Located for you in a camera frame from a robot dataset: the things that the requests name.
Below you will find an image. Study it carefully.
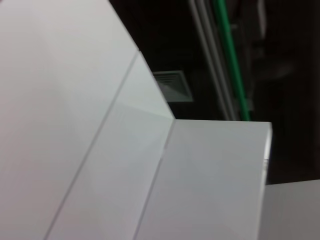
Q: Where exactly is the white ceiling air vent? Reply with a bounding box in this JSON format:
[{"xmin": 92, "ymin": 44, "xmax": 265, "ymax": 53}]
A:
[{"xmin": 152, "ymin": 70, "xmax": 195, "ymax": 103}]

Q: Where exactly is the white ceiling pipe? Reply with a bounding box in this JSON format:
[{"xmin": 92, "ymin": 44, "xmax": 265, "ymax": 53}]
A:
[
  {"xmin": 188, "ymin": 0, "xmax": 231, "ymax": 122},
  {"xmin": 198, "ymin": 0, "xmax": 237, "ymax": 122}
]

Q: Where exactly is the green ceiling pipe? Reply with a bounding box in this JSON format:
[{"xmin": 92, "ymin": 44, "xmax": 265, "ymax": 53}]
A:
[{"xmin": 212, "ymin": 0, "xmax": 252, "ymax": 122}]

